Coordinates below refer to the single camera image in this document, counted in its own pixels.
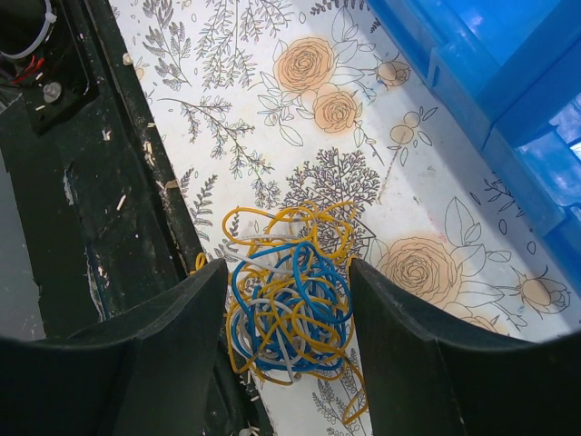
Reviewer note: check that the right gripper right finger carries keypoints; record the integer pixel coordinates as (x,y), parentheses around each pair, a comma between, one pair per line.
(427,372)

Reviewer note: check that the blue plastic divided bin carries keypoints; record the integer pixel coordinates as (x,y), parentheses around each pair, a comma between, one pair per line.
(509,73)

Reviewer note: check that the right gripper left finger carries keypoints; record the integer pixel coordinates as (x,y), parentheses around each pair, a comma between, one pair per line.
(146,371)

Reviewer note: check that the floral patterned table mat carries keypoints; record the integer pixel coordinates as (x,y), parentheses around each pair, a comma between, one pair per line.
(264,105)

